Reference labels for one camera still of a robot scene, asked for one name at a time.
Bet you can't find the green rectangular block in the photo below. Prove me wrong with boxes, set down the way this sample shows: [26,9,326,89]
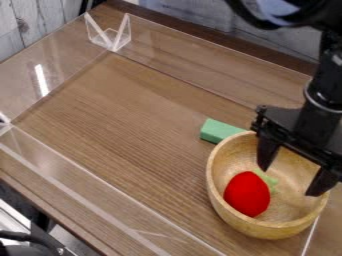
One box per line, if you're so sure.
[199,118,245,144]

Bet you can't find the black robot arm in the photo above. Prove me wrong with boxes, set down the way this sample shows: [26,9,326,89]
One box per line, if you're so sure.
[225,0,342,197]

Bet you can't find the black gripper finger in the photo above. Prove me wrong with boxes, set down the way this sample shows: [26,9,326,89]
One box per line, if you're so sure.
[305,167,342,197]
[257,135,281,171]

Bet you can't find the black cable at corner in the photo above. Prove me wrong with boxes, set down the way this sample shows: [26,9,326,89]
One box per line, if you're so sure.
[0,228,38,256]

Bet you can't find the black metal bracket with bolt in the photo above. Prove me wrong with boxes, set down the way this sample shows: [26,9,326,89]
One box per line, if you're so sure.
[31,220,79,256]

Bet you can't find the red plush fruit green leaves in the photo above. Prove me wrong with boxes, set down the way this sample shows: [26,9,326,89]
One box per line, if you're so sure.
[224,170,278,217]

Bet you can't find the clear acrylic enclosure wall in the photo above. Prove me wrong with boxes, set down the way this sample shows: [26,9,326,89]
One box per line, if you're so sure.
[0,12,342,256]

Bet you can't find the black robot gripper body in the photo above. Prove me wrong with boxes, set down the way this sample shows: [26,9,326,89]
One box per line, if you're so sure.
[252,91,342,169]

